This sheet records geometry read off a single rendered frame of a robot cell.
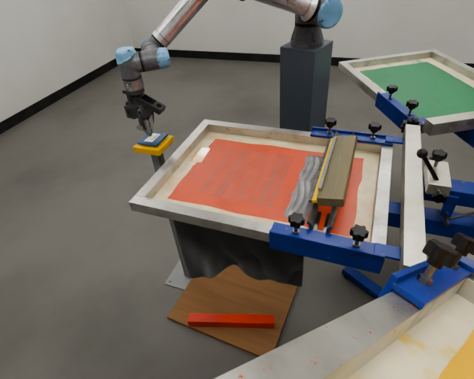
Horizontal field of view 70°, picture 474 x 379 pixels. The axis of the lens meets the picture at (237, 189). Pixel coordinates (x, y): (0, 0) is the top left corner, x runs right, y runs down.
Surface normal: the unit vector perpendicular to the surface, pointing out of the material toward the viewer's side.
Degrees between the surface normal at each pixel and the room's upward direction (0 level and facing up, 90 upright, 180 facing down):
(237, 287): 0
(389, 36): 90
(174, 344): 0
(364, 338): 32
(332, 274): 0
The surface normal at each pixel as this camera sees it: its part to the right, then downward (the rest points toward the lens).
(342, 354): 0.35, -0.89
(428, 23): -0.36, 0.62
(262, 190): -0.07, -0.77
